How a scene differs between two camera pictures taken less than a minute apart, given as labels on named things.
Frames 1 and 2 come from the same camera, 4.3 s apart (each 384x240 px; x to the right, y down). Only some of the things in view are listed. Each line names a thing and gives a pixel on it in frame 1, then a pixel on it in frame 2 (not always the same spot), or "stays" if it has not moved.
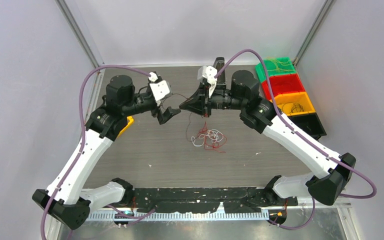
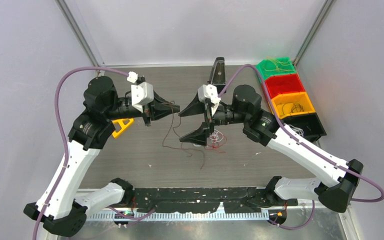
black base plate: [241, 199] stays
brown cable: [186, 132] → [166, 131]
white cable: [214, 135] stays
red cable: [213, 140] stays
